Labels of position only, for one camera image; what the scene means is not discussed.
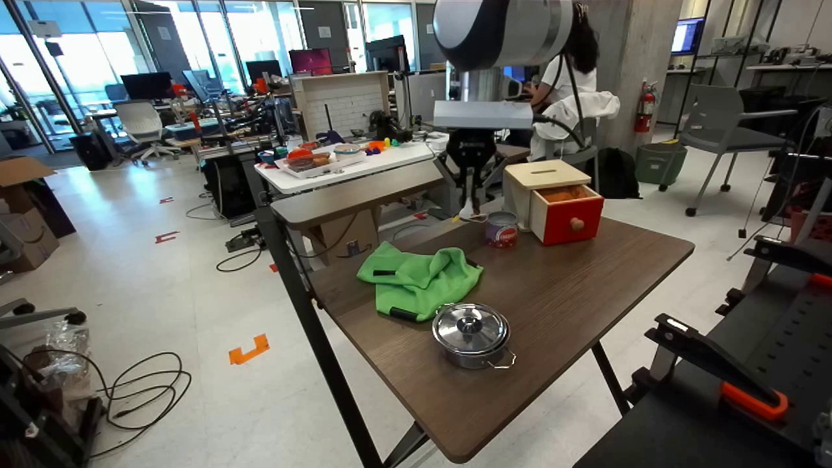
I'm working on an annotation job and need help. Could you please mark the red drawer with wooden knob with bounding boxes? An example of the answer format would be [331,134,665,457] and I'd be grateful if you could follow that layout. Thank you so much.
[529,183,607,249]

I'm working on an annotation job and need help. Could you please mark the pale wooden drawer housing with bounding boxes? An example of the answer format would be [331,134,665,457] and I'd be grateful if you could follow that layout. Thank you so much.
[503,160,599,231]

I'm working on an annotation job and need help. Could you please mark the dark computer monitor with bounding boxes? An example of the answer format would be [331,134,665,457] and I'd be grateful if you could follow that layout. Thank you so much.
[119,70,175,104]

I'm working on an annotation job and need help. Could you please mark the green cloth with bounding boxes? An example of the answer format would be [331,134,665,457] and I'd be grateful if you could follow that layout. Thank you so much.
[354,239,486,326]

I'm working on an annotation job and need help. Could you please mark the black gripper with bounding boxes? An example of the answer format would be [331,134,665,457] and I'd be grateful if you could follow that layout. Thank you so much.
[442,126,503,215]

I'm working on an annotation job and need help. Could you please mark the purple red can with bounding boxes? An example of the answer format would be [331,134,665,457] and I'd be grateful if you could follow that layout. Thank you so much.
[484,212,522,252]

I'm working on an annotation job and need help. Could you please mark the black pegboard table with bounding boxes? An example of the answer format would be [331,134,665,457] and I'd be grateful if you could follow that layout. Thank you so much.
[572,238,832,468]

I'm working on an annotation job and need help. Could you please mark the pink screen monitor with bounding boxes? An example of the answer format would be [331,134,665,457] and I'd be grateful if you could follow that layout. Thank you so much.
[289,46,335,79]

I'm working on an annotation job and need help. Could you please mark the orange tape floor marker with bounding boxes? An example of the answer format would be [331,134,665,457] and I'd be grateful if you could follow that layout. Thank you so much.
[226,332,273,370]

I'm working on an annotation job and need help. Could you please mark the white office chair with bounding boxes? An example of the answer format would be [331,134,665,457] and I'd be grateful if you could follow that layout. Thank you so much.
[114,98,175,165]

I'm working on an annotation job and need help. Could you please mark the pale wooden crate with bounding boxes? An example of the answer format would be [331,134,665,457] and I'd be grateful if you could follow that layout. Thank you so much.
[289,70,396,143]

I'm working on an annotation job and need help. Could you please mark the grey chair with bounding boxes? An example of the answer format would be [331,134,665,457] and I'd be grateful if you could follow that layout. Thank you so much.
[677,82,791,221]

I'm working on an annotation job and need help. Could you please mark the black clamp orange handle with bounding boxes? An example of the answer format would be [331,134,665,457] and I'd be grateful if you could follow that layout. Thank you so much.
[642,313,794,429]
[741,235,832,293]

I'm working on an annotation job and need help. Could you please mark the silver pot with lid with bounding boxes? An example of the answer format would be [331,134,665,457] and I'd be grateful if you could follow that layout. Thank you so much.
[430,301,521,375]

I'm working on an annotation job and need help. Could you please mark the clear water bottle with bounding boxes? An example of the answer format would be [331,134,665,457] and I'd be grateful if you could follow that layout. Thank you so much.
[44,310,97,384]

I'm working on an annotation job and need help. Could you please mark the white cluttered table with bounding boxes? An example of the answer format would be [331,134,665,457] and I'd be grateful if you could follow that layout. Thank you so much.
[253,134,453,197]

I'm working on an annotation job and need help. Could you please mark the seated person in white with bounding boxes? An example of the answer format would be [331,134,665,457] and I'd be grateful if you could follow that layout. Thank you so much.
[529,6,625,165]

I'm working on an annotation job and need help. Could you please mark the red fire extinguisher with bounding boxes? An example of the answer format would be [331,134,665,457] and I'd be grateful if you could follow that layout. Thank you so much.
[633,79,661,139]

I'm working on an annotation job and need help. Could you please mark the small cardboard box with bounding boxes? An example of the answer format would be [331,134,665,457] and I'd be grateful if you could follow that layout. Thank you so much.
[305,205,383,266]

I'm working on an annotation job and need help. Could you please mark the black backpack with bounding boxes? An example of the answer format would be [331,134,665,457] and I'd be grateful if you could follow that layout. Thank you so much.
[595,145,642,200]

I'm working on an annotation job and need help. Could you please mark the coiled black floor cable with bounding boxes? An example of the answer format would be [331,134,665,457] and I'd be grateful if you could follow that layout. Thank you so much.
[79,348,196,461]

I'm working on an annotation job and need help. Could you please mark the dark wood table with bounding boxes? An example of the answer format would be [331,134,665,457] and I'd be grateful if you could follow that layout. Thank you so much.
[308,208,696,468]

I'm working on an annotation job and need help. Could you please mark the green bin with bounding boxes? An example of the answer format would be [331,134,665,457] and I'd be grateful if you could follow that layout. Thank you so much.
[635,140,689,187]

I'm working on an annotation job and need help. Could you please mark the lit blue monitor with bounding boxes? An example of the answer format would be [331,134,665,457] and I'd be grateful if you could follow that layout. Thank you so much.
[669,15,707,57]

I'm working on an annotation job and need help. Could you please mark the grey low table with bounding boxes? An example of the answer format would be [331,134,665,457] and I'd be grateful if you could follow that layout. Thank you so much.
[249,160,455,290]

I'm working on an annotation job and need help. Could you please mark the cardboard box stack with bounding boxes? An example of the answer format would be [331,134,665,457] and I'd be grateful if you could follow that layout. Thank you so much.
[0,157,79,273]

